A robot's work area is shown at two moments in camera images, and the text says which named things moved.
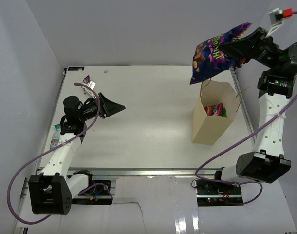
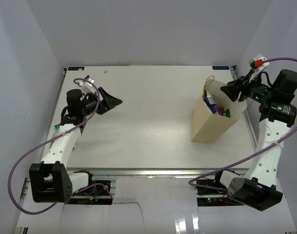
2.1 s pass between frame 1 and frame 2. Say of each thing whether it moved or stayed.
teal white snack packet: stayed
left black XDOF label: stayed
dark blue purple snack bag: moved
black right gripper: moved
